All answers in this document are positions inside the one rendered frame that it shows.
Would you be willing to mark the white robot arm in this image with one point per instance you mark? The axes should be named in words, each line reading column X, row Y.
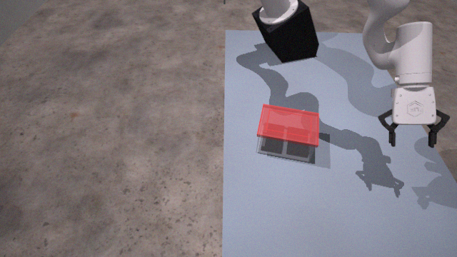
column 410, row 54

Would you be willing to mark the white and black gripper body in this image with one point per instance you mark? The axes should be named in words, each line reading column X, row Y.
column 414, row 106

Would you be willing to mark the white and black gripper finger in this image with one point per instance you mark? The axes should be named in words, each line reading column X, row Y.
column 432, row 134
column 391, row 129

